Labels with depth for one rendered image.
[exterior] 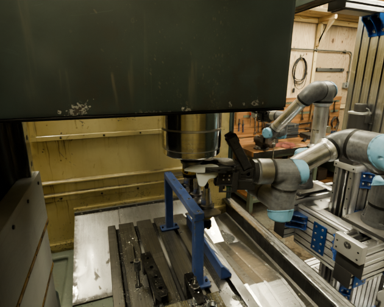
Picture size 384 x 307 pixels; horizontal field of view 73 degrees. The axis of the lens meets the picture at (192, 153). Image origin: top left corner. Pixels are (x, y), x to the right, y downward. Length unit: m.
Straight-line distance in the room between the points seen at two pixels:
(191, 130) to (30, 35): 0.35
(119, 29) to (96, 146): 1.23
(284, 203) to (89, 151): 1.24
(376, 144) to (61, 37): 0.91
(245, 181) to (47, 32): 0.57
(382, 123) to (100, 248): 1.66
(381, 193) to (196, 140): 1.01
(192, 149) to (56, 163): 1.23
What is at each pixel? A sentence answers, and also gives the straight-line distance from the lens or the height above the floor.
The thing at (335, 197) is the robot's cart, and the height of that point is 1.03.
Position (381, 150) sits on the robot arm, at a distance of 1.01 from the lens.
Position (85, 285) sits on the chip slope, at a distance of 1.61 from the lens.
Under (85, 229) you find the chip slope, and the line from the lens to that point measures 1.78.
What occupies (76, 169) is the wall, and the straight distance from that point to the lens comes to 1.75.
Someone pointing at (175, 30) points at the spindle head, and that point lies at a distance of 0.55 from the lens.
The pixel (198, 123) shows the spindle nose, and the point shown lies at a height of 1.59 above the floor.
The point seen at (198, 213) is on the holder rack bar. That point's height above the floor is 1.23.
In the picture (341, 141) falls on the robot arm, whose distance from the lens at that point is 1.08.
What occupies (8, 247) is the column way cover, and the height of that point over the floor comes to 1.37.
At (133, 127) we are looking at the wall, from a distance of 1.68.
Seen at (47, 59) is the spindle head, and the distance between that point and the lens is 0.53.
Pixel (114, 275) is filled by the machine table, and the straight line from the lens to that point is 1.25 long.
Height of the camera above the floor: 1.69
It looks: 16 degrees down
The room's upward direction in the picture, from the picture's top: straight up
